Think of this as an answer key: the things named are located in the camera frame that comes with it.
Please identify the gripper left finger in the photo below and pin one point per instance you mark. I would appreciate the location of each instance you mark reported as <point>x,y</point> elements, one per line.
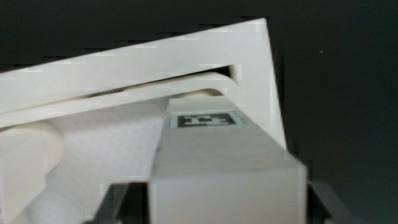
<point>125,206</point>

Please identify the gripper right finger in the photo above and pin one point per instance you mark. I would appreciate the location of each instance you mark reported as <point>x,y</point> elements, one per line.
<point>328,209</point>

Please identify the white desk leg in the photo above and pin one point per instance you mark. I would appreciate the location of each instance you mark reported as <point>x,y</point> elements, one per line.
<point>31,153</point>
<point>227,180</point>

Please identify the white desk top tray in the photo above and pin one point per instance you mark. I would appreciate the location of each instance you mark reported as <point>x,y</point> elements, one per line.
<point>212,60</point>

